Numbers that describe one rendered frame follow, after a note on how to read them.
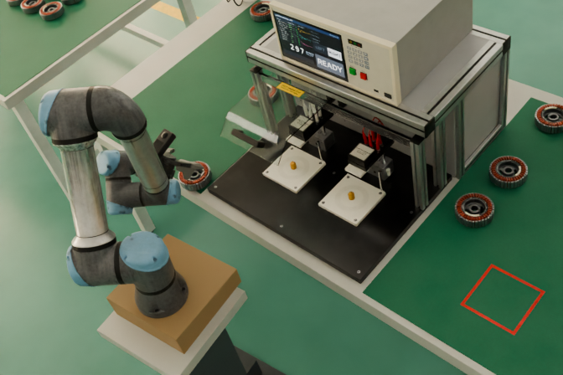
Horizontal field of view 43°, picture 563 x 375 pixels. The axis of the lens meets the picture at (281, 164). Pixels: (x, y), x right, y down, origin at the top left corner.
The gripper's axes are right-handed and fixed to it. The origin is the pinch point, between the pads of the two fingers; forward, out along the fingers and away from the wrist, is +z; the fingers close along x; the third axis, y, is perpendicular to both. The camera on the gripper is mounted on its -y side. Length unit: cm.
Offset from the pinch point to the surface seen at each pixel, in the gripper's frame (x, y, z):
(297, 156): 25.4, -11.0, 22.9
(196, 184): 4.5, 8.0, 2.0
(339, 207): 51, -4, 16
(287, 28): 25, -51, -3
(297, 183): 33.5, -4.6, 16.0
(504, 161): 83, -33, 47
